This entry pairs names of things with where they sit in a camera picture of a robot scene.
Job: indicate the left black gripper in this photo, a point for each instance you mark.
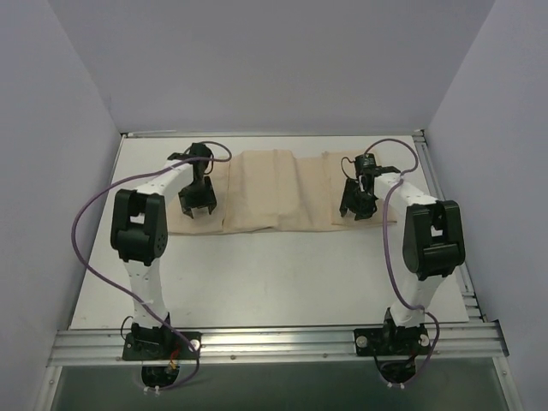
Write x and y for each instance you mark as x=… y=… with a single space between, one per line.
x=197 y=195

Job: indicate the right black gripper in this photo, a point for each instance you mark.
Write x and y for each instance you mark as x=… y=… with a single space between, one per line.
x=357 y=199

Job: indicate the beige cloth surgical kit roll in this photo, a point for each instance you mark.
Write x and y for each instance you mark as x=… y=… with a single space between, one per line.
x=274 y=190

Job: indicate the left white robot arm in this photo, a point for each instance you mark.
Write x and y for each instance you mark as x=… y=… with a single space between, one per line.
x=139 y=233

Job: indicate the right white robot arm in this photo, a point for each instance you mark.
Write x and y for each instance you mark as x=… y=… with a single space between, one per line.
x=415 y=296

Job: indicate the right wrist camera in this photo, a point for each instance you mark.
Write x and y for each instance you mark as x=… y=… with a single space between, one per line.
x=363 y=163

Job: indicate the back aluminium rail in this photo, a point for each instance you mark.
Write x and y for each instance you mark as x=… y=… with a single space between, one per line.
x=255 y=133

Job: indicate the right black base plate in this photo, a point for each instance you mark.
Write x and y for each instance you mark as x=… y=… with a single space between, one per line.
x=400 y=342

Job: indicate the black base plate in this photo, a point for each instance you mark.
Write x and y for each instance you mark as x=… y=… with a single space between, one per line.
x=155 y=344
x=400 y=342

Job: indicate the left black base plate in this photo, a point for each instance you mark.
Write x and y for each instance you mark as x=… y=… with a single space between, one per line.
x=155 y=344

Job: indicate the aluminium front rail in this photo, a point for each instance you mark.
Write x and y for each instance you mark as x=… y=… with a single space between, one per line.
x=273 y=345

